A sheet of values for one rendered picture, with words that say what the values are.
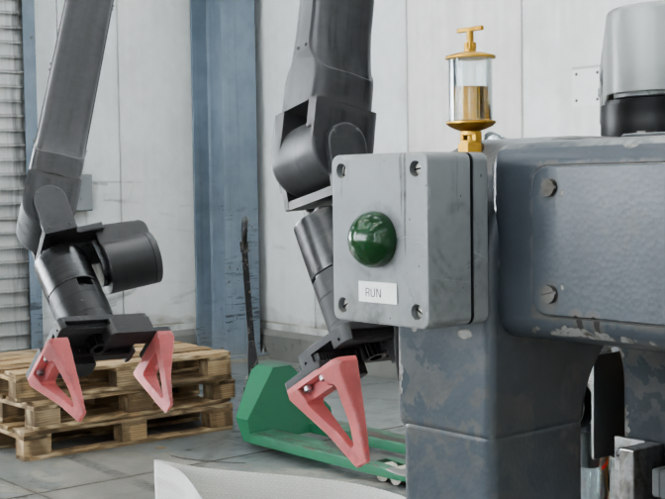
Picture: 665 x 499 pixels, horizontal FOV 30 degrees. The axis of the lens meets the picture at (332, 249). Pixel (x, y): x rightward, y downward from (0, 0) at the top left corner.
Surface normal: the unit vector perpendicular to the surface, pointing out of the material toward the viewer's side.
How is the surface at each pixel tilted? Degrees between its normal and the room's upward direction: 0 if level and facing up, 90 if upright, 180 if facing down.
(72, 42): 60
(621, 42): 90
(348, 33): 73
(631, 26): 90
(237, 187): 90
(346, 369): 82
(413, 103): 90
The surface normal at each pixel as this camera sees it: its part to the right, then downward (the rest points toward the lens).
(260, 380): -0.58, -0.64
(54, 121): 0.26, -0.50
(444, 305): 0.64, 0.03
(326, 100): 0.53, -0.16
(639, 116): -0.71, 0.04
